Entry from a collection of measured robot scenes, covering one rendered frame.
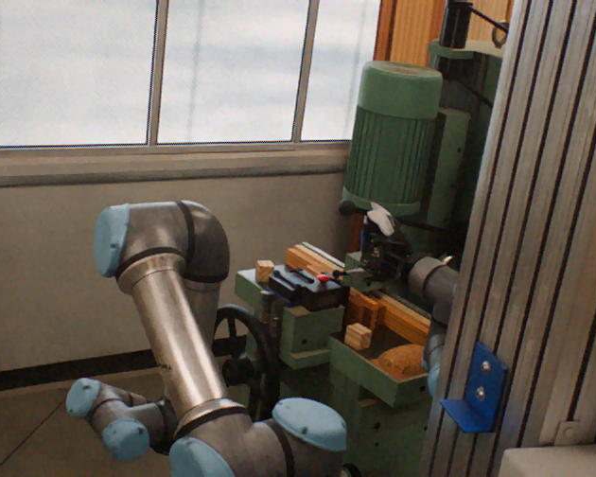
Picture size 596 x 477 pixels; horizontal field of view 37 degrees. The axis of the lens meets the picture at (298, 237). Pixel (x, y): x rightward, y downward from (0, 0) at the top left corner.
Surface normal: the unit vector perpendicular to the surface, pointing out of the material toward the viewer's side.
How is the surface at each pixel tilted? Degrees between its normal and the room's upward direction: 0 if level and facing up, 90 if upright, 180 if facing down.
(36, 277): 90
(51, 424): 0
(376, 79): 90
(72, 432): 0
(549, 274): 90
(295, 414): 8
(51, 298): 90
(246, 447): 30
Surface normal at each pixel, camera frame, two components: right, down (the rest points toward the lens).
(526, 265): -0.95, -0.02
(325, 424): 0.24, -0.94
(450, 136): 0.59, 0.34
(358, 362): -0.79, 0.11
